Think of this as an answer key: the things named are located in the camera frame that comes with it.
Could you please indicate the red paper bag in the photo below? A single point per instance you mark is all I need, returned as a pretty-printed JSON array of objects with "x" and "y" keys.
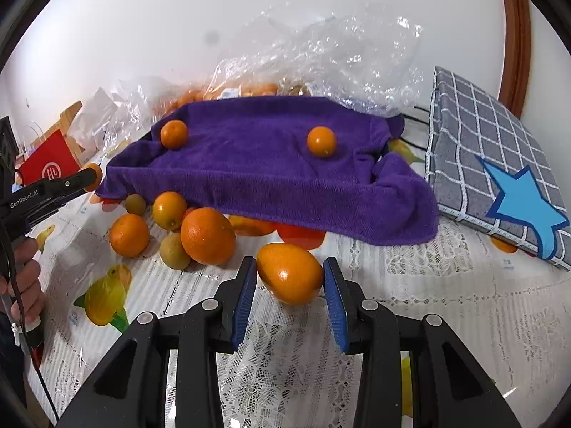
[{"x": 49, "y": 160}]

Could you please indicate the purple towel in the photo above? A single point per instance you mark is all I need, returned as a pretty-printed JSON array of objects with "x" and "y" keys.
[{"x": 267, "y": 174}]

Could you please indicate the white plastic bag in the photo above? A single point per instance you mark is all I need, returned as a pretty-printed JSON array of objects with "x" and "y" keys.
[{"x": 96, "y": 113}]

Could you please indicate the grey checked box blue star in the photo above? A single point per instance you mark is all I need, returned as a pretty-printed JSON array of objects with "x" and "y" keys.
[{"x": 481, "y": 142}]

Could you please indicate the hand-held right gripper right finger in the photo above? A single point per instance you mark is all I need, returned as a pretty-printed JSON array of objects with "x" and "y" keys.
[{"x": 334, "y": 307}]

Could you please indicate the cardboard box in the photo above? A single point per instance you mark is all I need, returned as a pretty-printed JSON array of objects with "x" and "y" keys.
[{"x": 67, "y": 113}]

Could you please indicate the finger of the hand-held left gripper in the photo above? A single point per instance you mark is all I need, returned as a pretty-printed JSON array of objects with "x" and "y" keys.
[{"x": 71, "y": 183}]

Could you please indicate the tiny orange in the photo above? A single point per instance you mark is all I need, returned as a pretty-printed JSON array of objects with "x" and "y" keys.
[{"x": 94, "y": 174}]

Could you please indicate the clear bag of small oranges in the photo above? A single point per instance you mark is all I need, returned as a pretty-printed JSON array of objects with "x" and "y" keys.
[{"x": 250, "y": 78}]

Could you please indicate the oval orange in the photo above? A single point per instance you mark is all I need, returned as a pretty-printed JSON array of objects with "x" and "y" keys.
[{"x": 290, "y": 274}]

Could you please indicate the small green-brown fruit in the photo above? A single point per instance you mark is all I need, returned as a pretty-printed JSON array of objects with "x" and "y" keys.
[{"x": 135, "y": 204}]

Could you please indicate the small round orange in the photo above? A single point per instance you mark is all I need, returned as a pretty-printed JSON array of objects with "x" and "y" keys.
[
  {"x": 321, "y": 141},
  {"x": 174, "y": 134}
]

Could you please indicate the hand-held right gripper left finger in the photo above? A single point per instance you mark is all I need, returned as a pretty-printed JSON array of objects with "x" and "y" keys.
[{"x": 243, "y": 307}]

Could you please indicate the large orange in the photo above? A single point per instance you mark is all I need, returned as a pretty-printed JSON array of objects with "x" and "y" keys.
[{"x": 207, "y": 236}]

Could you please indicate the crumpled clear bag of mandarins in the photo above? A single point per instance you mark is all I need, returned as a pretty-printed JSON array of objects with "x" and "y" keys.
[{"x": 142, "y": 102}]

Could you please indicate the person's left hand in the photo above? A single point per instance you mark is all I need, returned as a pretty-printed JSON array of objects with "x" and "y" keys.
[{"x": 29, "y": 290}]

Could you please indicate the clear bag of husked berries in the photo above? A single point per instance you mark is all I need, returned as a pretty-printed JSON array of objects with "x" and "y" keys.
[{"x": 348, "y": 53}]

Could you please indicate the wooden door frame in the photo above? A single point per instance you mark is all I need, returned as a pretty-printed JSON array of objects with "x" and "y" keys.
[{"x": 515, "y": 53}]

